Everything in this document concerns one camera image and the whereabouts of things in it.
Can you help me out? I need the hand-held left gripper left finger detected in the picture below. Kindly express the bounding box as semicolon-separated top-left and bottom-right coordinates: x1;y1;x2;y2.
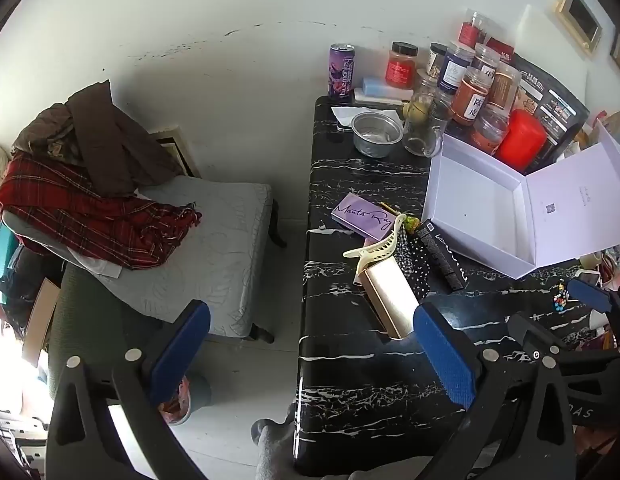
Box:
46;300;211;480

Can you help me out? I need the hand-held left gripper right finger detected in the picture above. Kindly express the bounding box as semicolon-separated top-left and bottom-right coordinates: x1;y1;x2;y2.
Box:
412;302;576;480

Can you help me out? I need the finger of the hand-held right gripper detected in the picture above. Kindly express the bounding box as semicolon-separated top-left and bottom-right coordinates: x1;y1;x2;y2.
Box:
566;278;620;356
507;312;573;361

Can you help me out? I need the pink gold rectangular box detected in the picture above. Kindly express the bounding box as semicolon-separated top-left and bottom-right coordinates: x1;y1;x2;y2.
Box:
357;261;421;341

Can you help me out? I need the black polka dot hair tie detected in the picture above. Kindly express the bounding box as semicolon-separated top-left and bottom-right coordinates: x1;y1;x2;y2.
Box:
409;237;431;296

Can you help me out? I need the black slim box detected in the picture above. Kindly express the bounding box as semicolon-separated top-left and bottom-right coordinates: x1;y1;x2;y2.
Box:
417;219;468;291

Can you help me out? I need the cream hair claw clip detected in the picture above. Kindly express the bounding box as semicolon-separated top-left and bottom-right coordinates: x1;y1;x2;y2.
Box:
343;213;408;288

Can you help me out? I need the green lollipop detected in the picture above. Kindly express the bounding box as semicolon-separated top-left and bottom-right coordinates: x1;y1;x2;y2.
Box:
379;202;421;233

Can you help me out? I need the white hinged gift box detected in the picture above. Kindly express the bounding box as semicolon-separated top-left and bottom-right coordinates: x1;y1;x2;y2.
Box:
421;119;620;281

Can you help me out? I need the purple cosmetics box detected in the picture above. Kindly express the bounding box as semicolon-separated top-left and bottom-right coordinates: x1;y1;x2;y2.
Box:
331;192;397;242

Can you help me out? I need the dark green seat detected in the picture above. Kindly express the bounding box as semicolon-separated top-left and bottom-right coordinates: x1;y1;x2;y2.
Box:
47;262;163;403

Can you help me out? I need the person's grey trouser leg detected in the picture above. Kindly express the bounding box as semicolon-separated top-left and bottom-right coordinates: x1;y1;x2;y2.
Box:
251;404;301;480

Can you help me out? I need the cardboard piece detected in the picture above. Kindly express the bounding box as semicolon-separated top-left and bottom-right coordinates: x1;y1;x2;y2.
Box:
22;277;60;367

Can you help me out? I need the red plaid blanket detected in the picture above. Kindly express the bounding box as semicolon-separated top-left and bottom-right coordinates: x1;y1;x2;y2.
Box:
0;155;203;268

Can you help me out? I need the red canister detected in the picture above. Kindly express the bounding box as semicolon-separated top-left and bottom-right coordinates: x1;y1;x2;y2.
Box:
496;109;548;171

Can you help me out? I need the woven straw fan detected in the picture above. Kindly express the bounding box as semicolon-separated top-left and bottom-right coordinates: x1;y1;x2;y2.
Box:
587;109;620;143

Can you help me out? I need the pile of clothes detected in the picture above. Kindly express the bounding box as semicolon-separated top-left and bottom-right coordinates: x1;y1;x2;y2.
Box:
0;220;43;333

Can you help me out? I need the short orange jar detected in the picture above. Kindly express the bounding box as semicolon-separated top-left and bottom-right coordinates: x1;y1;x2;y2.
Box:
471;103;511;156

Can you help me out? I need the black stand-up pouch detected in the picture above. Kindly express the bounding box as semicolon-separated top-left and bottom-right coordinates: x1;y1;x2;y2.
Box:
510;53;591;173

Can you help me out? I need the brown cloth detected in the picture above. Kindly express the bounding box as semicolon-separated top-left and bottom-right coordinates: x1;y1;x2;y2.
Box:
12;80;188;196

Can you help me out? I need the clear glass mug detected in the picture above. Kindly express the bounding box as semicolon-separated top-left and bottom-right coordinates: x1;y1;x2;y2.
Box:
403;91;451;157

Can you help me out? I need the metal bowl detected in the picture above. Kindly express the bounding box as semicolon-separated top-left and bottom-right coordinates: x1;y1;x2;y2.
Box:
351;111;405;158

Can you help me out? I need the tall brown label jar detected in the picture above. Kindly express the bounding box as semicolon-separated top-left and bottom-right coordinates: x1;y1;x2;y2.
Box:
487;62;522;111

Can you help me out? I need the orange peel jar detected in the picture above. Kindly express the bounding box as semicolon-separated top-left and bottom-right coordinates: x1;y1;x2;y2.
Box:
449;66;492;125

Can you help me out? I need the brown jar with clear lid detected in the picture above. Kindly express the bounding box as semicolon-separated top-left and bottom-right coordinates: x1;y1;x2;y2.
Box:
471;42;501;78

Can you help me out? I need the white tissue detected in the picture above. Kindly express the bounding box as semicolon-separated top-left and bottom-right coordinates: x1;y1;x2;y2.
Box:
331;105;401;128

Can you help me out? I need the red packet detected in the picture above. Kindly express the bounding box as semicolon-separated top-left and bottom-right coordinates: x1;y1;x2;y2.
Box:
486;37;516;63

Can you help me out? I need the blue label jar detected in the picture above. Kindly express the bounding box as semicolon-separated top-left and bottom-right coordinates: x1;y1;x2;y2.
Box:
436;42;476;92

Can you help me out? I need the white foam board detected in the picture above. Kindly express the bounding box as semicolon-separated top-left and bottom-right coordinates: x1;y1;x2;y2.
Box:
515;4;591;108

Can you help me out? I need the small clear glass jar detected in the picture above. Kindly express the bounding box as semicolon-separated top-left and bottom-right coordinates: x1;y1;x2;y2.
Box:
415;73;441;103

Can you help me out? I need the flat white box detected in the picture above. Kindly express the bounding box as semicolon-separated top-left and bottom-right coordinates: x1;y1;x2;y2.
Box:
353;87;415;104

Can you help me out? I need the light blue box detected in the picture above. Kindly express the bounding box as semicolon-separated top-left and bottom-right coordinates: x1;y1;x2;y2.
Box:
362;76;415;97

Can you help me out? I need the nut jar with dark lid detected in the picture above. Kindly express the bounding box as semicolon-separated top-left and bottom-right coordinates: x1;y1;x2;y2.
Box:
426;42;449;78

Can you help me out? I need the tall jar of red berries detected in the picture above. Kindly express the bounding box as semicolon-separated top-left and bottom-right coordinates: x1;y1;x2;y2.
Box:
458;9;493;48

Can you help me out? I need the red jar with black lid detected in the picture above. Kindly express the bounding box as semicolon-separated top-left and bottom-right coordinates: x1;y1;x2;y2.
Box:
385;41;419;88

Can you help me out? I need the purple drink can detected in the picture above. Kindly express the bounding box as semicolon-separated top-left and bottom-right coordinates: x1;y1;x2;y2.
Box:
328;43;357;101

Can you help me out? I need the framed picture leaning on wall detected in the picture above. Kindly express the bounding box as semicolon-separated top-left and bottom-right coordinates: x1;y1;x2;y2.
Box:
148;127;201;178

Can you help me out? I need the gold framed wall panel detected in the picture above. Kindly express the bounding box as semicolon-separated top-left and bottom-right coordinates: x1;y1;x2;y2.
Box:
554;0;603;56

